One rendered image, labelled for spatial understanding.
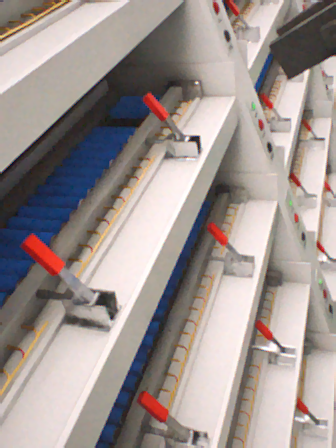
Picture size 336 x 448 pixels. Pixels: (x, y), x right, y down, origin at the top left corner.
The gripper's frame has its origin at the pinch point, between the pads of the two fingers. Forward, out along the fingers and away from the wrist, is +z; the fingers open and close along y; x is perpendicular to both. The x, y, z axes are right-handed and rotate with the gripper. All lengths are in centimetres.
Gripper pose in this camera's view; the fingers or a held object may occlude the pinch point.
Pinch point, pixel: (324, 28)
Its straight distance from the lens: 38.8
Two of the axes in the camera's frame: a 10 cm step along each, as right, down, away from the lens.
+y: 3.1, -6.1, 7.3
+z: -7.5, 3.2, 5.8
